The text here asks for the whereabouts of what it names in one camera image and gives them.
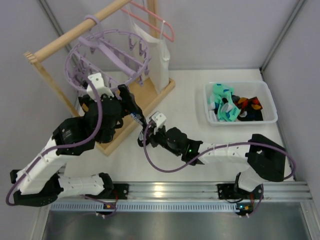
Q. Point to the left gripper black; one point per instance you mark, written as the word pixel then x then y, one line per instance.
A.
pixel 126 100

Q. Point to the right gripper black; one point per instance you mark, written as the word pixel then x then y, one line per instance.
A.
pixel 151 136

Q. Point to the black blue sock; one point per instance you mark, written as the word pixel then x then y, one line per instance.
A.
pixel 137 114

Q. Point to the purple round clip hanger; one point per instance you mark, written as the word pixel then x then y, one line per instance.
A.
pixel 78 67

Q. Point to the mint green sock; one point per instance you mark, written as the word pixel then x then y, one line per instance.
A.
pixel 219 92
pixel 227 110

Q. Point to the black sock with grey patches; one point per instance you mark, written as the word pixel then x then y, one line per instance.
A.
pixel 250 116

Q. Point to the black red yellow argyle sock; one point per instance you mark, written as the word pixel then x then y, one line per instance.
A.
pixel 249 103

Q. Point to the black tan argyle sock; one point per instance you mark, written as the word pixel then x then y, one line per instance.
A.
pixel 83 103

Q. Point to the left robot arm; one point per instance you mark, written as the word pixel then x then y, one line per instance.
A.
pixel 40 184

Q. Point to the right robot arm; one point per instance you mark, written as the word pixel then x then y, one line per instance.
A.
pixel 265 159

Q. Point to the white garment on hanger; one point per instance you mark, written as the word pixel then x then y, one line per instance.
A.
pixel 158 65

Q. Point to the pink clothes hanger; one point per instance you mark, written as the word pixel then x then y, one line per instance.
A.
pixel 156 23

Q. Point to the wooden clothes rack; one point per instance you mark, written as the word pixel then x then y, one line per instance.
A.
pixel 151 96

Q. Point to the white plastic basket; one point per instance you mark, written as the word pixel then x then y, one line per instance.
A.
pixel 243 89

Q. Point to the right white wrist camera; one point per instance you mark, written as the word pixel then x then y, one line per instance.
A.
pixel 159 120

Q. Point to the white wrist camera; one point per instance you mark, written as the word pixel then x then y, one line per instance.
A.
pixel 96 86
pixel 159 120

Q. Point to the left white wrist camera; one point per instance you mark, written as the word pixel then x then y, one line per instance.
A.
pixel 96 86

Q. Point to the grey slotted cable duct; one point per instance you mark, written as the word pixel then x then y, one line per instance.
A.
pixel 129 206

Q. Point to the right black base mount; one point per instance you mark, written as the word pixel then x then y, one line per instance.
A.
pixel 226 191

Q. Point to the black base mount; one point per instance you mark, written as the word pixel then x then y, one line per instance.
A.
pixel 226 191
pixel 120 191

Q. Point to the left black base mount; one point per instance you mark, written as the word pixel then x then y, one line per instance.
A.
pixel 120 191

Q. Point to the aluminium mounting rail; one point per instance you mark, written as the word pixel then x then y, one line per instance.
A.
pixel 288 191

